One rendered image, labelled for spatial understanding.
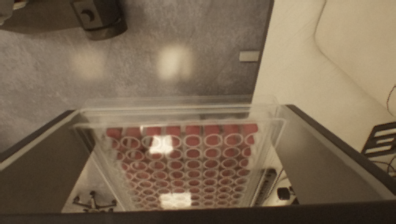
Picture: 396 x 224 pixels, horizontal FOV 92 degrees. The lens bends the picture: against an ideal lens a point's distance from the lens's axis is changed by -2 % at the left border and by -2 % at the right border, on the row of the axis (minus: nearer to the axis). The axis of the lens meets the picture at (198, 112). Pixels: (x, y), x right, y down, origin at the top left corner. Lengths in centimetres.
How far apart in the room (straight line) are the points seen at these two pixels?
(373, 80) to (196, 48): 99
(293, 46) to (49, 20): 101
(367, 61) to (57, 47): 137
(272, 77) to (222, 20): 76
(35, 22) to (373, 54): 117
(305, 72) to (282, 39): 10
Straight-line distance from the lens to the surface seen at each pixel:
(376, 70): 31
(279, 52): 42
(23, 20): 121
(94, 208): 278
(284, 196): 69
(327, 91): 53
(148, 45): 121
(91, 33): 106
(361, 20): 34
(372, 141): 76
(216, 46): 120
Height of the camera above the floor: 110
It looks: 48 degrees down
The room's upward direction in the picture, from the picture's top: 177 degrees clockwise
